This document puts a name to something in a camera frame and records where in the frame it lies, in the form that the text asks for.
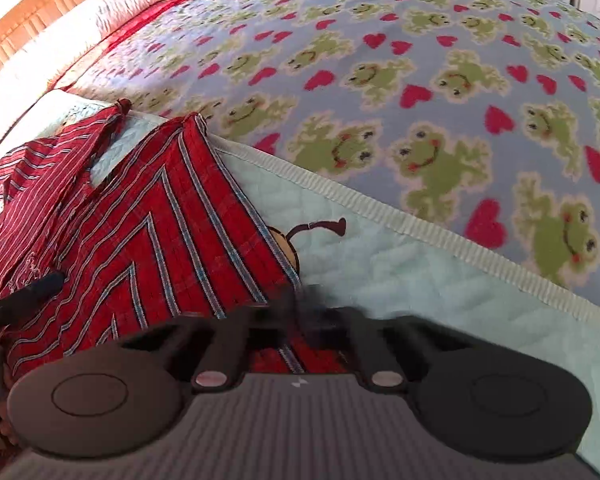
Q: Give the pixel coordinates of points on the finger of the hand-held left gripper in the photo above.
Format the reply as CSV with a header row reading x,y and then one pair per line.
x,y
40,287

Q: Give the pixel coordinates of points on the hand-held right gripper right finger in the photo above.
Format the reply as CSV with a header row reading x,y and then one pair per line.
x,y
325,322

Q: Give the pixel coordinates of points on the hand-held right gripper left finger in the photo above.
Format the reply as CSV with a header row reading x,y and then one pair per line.
x,y
275,317

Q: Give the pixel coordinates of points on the red plaid shirt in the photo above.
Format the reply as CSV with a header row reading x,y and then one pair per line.
x,y
130,220

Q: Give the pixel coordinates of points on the quilted bee bedspread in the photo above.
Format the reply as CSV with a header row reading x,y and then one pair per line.
x,y
405,270

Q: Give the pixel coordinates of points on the wooden headboard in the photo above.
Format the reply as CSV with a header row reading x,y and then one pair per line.
x,y
30,35

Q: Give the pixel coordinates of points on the frog and heart blanket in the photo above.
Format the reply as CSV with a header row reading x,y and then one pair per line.
x,y
380,60

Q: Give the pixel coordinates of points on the red patterned bed sheet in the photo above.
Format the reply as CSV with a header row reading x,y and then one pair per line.
x,y
130,25

